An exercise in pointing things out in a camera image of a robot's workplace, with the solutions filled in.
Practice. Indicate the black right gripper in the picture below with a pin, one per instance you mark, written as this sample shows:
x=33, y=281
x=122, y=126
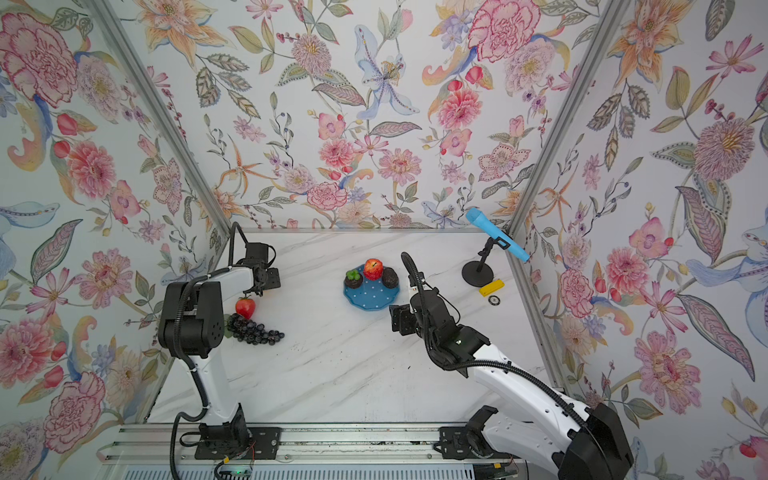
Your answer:
x=403, y=316

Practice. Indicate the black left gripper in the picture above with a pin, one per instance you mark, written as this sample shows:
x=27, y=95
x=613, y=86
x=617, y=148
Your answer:
x=274, y=278

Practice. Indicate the dark brown toy avocado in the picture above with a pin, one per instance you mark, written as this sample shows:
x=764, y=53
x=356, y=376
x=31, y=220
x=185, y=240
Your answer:
x=389, y=278

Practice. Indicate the red yellow toy apple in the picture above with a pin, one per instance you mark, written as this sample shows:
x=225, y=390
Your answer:
x=373, y=269

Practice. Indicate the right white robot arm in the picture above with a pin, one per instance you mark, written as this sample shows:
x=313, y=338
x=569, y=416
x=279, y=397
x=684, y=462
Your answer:
x=536, y=423

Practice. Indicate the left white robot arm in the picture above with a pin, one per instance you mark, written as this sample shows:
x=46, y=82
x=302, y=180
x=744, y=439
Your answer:
x=176, y=327

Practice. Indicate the blue polka dot plate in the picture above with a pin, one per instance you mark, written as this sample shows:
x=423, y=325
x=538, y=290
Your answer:
x=371, y=296

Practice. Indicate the dark purple toy grape bunch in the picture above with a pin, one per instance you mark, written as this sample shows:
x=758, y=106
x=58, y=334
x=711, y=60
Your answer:
x=251, y=332

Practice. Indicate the black microphone stand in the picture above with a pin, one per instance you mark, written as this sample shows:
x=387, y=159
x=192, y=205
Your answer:
x=478, y=273

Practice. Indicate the yellow toy block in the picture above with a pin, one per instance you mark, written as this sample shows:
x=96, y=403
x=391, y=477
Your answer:
x=491, y=288

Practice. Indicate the blue toy microphone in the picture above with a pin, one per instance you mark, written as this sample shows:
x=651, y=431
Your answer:
x=479, y=220

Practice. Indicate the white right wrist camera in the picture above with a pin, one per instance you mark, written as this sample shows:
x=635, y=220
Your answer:
x=416, y=284

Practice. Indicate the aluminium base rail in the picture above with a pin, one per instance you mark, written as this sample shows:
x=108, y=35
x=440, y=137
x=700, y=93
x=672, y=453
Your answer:
x=303, y=451

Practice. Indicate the aluminium corner post left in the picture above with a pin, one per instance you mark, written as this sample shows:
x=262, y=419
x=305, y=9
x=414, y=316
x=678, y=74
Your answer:
x=105, y=18

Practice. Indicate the aluminium corner post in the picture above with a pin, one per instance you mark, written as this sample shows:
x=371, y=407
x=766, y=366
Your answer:
x=105, y=18
x=605, y=28

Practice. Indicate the aluminium corner post right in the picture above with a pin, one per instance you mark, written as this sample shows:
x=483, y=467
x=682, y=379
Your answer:
x=605, y=28

